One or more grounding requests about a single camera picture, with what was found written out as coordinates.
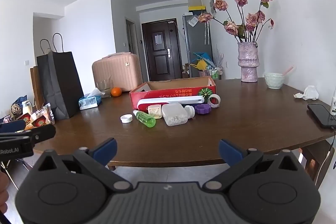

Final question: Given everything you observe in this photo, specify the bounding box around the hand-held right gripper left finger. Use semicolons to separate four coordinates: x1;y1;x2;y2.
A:
38;138;133;193

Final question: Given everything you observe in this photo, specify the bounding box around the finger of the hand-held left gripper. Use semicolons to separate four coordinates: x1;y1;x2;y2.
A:
0;120;26;134
26;124;56;145

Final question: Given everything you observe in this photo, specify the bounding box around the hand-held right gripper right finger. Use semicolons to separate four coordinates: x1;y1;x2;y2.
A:
204;139;300;193

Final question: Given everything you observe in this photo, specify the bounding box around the green plastic bottle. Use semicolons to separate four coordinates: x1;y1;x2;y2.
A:
133;110;156;128

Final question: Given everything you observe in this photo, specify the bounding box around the clear tape roll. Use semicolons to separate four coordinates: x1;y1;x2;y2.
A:
207;94;221;108

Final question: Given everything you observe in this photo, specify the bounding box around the translucent yellowish soap box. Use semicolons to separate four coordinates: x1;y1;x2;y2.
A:
147;105;166;119

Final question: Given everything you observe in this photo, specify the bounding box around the translucent rectangular plastic container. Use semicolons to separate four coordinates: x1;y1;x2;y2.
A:
161;104;188;126

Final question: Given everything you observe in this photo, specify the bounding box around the red cardboard box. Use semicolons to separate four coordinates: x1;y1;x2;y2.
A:
129;76;217;113

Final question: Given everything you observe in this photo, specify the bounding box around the white lint brush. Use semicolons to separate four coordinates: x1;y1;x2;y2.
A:
137;96;205;112

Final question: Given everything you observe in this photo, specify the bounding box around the person's left hand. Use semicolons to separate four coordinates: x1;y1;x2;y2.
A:
0;172;10;214

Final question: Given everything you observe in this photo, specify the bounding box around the woven rattan ball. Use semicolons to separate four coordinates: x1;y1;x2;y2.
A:
11;103;23;117

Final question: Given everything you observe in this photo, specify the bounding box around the clear snack bag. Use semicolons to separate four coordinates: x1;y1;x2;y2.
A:
31;103;55;125

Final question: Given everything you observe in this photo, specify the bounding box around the white thermos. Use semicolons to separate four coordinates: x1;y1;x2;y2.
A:
22;100;33;115

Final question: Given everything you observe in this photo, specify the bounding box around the brown paper bag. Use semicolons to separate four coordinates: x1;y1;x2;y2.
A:
30;39;53;110

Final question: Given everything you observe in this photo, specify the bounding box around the purple ribbed jar cap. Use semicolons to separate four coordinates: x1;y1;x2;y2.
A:
194;104;212;115

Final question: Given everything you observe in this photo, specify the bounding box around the blue tissue pack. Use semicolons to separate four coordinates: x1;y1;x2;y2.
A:
79;89;103;110

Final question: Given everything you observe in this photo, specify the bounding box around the black paper bag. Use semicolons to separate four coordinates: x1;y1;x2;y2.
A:
37;33;84;120

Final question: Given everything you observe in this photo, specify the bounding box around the clear glass container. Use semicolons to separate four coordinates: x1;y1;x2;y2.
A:
95;80;112;98

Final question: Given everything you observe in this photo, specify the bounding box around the clear organizer with bottles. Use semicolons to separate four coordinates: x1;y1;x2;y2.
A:
206;64;225;80

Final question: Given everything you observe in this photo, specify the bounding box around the pink suitcase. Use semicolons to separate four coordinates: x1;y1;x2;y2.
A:
92;53;143;92

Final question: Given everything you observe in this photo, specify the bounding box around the pale green bowl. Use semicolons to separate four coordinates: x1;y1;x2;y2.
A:
264;72;284;89

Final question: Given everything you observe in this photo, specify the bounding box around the pink textured vase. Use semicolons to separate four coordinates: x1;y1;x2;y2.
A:
238;42;260;83

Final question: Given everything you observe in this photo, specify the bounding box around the yellow watering can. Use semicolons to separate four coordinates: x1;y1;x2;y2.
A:
189;60;208;73

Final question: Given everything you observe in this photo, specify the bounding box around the blue folded item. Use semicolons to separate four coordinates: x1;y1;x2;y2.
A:
193;52;213;64

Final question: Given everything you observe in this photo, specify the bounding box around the black smartphone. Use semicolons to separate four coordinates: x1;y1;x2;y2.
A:
307;104;336;128

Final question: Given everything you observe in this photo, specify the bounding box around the crumpled white tissue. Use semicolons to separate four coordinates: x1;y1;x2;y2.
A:
293;85;319;101

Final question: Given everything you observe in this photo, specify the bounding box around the dark brown entrance door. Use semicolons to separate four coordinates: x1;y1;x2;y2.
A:
142;18;183;81

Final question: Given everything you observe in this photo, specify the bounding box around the white bottle green label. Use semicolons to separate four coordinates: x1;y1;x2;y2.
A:
330;88;336;116

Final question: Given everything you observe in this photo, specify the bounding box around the grey refrigerator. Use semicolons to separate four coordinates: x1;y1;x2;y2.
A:
182;13;214;79

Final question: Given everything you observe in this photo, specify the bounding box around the dried rose bouquet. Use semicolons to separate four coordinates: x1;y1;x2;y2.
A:
198;0;275;43

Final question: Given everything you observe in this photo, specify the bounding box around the yellow and blue box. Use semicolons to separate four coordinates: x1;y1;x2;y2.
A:
188;5;207;16

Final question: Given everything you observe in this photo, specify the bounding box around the interior door frame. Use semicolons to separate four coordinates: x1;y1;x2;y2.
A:
125;18;140;54

